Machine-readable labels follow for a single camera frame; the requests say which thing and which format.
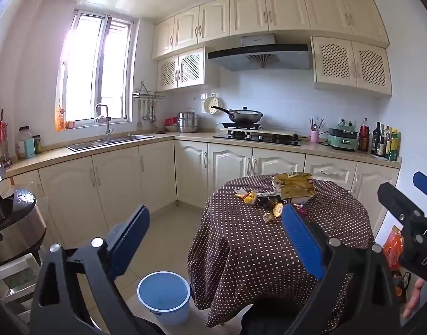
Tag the small dark jar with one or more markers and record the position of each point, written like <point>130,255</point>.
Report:
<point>37,144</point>

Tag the large cream lattice door cabinet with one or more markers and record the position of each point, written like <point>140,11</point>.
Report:
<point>349,64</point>

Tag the gold round foil wrapper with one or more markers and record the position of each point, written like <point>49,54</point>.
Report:
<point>277,211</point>

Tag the sliding glass window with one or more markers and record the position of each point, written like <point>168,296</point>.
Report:
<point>87,69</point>

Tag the black and steel range hood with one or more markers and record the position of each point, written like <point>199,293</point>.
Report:
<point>259,50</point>

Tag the brown sauce bottle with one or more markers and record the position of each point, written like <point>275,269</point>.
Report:
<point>382,144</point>

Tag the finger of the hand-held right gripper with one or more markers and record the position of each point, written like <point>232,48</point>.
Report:
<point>398,200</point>
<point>425,186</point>

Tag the dark brown snack wrapper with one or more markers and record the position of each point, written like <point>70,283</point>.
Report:
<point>269,205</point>

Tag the small orange cup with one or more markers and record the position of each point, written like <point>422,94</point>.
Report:
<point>70,125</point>

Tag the white bowl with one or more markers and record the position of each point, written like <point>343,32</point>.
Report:
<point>171,128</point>

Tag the orange plastic bag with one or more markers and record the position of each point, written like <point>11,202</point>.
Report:
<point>391,247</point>

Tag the orange yellow candy wrapper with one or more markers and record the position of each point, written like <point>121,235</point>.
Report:
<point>246,197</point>

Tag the green oil bottle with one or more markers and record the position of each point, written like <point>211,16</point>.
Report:
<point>394,146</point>

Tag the pink utensil holder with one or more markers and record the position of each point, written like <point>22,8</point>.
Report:
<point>314,136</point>

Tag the red kitchen tool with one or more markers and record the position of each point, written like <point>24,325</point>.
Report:
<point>2,132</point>

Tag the orange bottle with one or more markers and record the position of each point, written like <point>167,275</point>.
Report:
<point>61,120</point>

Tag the dark glass bottle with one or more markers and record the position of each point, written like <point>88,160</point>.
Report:
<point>375,141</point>

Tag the silver foil wrapper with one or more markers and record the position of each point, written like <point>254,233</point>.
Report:
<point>267,194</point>

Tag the teal box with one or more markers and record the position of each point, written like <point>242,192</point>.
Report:
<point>30,148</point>

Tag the gold foil snack bag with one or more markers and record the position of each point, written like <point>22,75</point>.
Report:
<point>297,188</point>

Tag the black wok with glass lid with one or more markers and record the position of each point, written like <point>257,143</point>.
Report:
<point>246,116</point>

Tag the hanging metal spatula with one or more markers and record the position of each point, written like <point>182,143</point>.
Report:
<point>139,122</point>

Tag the clear plastic jar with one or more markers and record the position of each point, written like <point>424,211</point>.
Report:
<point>23,134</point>

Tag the red bowl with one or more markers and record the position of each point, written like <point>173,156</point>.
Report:
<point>171,121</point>

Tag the yellow label bottle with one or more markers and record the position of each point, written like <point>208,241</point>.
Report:
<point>387,146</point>

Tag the black wok burner stand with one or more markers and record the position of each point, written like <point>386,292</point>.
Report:
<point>241,126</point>

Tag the black glass gas hob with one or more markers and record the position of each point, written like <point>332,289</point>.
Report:
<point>262,139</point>

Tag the green electric cooker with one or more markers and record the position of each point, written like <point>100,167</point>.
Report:
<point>342,139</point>

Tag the stainless steel steamer pot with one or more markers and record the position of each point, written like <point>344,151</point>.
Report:
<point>188,122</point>

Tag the silver rice cooker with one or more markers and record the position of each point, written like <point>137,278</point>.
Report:
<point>18,223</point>

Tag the cream upper wall cabinet row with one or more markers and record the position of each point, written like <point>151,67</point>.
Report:
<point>283,10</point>

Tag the bundle of chopsticks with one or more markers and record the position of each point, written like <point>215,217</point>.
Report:
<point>316,125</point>

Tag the brown polka dot tablecloth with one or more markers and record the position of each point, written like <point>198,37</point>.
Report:
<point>241,237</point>

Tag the metal wall utensil rack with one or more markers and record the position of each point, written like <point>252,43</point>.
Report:
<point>147,94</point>

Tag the blue plastic bucket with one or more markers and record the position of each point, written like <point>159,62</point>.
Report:
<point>163,293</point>

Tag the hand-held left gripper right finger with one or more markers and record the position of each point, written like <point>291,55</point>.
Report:
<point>300,240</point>

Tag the white perforated colander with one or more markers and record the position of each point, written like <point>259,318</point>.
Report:
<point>209,104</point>

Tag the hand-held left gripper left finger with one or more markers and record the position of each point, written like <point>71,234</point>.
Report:
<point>129,240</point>

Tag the steel kitchen faucet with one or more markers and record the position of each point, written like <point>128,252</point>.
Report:
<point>108,129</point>

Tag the cream lower kitchen cabinet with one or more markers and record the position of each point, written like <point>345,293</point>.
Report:
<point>122,181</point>

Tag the steel double sink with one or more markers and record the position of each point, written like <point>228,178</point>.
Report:
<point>94,143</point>

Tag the small cream lattice door cabinet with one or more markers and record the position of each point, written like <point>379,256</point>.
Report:
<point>180,69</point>

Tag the red candy wrapper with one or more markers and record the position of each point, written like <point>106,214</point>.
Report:
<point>300,210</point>

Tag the person's right hand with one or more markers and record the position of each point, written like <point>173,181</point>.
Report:
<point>416,295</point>

